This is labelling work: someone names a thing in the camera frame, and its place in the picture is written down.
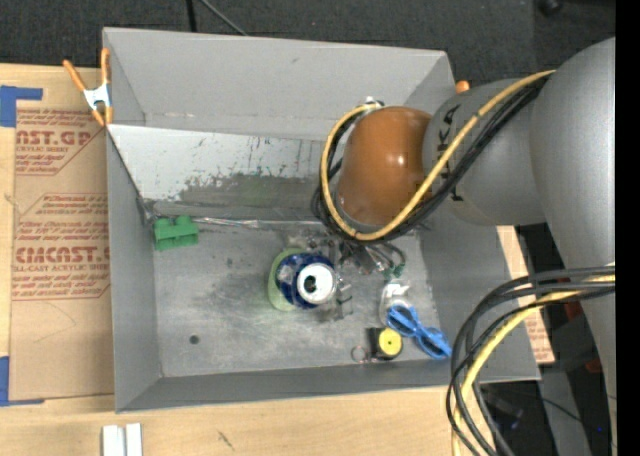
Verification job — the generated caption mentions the white and clear plastic thing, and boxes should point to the white and clear plastic thing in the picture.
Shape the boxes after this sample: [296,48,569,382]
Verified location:
[378,280,414,321]

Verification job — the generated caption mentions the blue and white can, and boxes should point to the blue and white can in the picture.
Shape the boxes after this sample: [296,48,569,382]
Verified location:
[273,251,338,310]

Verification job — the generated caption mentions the clear glass thing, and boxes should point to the clear glass thing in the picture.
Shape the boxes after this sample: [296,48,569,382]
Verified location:
[319,274,354,323]

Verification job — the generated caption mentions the yellow and black tape measure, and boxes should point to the yellow and black tape measure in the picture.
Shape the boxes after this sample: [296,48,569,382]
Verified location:
[366,326,404,362]

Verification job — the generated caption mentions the blue sunglasses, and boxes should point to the blue sunglasses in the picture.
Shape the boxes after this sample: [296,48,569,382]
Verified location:
[385,305,453,361]

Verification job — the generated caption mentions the grey metal bin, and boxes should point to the grey metal bin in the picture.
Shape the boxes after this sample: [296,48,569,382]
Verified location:
[101,27,544,414]

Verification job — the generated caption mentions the green toy brick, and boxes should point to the green toy brick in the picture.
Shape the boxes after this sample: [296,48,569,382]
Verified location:
[153,214,200,251]

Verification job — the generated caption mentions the brown cardboard board, red print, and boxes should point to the brown cardboard board, red print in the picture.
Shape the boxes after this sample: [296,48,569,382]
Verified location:
[0,62,557,408]

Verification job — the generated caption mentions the pale green ring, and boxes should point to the pale green ring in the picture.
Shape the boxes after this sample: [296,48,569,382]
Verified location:
[267,248,304,313]

